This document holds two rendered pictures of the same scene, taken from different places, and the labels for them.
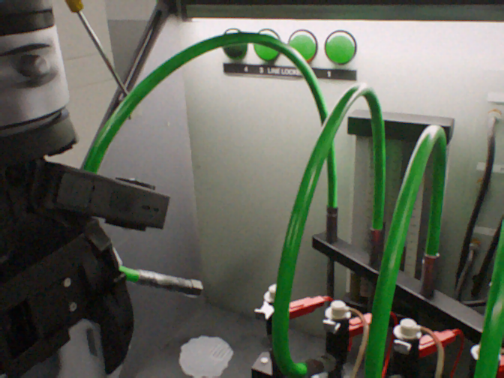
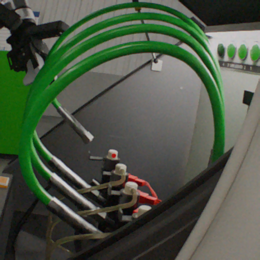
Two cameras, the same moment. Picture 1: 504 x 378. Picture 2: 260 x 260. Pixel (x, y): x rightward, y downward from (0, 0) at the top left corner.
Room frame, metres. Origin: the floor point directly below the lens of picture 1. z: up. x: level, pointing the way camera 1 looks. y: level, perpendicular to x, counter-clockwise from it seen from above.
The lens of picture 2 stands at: (0.14, -0.48, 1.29)
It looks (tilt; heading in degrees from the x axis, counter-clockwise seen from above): 11 degrees down; 48
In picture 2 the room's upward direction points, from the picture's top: 9 degrees clockwise
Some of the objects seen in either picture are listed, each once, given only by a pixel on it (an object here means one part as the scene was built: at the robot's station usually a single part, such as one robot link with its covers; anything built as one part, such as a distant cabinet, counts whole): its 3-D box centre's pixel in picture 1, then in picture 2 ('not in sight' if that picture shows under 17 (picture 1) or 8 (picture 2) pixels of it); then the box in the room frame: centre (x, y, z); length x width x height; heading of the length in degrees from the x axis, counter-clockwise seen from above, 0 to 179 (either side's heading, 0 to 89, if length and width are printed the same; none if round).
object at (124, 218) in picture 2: not in sight; (132, 214); (0.40, -0.22, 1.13); 0.03 x 0.02 x 0.01; 151
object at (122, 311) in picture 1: (94, 310); not in sight; (0.26, 0.10, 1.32); 0.05 x 0.02 x 0.09; 61
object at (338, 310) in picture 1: (338, 314); (119, 174); (0.49, -0.09, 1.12); 0.02 x 0.02 x 0.03
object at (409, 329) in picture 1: (408, 333); (130, 193); (0.45, -0.16, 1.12); 0.02 x 0.02 x 0.03
